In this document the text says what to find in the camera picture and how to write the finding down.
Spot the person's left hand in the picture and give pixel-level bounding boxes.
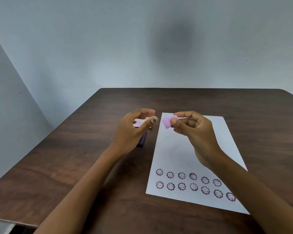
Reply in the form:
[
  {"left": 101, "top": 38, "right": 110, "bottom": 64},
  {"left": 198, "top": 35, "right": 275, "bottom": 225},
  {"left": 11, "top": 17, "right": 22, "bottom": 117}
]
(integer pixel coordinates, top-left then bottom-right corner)
[{"left": 107, "top": 108, "right": 159, "bottom": 159}]

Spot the person's right hand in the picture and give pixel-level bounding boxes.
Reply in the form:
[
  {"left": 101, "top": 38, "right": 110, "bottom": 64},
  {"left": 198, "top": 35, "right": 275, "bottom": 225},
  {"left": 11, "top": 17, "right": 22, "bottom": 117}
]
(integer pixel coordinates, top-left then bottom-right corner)
[{"left": 170, "top": 111, "right": 223, "bottom": 169}]

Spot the pink stamp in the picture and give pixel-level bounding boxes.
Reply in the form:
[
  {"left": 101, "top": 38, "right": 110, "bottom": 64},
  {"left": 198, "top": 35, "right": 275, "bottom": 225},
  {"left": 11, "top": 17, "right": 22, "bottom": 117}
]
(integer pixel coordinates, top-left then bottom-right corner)
[{"left": 162, "top": 115, "right": 179, "bottom": 129}]

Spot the person's left forearm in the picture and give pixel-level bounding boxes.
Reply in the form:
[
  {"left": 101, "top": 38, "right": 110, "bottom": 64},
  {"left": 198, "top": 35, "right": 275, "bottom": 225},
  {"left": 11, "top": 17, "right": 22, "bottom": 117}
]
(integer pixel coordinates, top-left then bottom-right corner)
[{"left": 34, "top": 150, "right": 124, "bottom": 234}]

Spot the person's right forearm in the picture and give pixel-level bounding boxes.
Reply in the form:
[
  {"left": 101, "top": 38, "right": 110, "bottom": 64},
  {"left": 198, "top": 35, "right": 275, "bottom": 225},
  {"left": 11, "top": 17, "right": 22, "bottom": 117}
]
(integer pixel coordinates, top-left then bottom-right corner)
[{"left": 205, "top": 149, "right": 293, "bottom": 234}]

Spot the purple ink pad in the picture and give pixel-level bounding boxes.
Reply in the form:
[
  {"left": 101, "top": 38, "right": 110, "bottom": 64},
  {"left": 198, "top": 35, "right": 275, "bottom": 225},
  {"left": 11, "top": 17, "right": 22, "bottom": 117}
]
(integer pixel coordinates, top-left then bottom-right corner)
[{"left": 111, "top": 118, "right": 153, "bottom": 147}]

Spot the white paper sheet with flower stamps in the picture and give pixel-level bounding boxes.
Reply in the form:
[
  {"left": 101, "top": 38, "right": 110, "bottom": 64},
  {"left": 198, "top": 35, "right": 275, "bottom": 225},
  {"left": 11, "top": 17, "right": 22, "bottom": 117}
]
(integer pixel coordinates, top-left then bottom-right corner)
[{"left": 146, "top": 112, "right": 250, "bottom": 215}]

